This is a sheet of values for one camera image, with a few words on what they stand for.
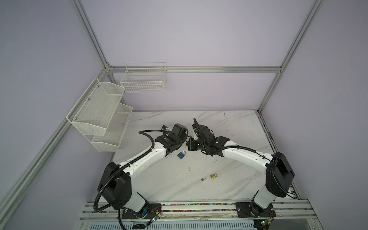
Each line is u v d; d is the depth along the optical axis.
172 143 0.60
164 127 0.77
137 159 0.48
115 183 0.42
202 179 0.84
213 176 0.86
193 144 0.73
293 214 0.73
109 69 0.92
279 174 0.44
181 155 0.93
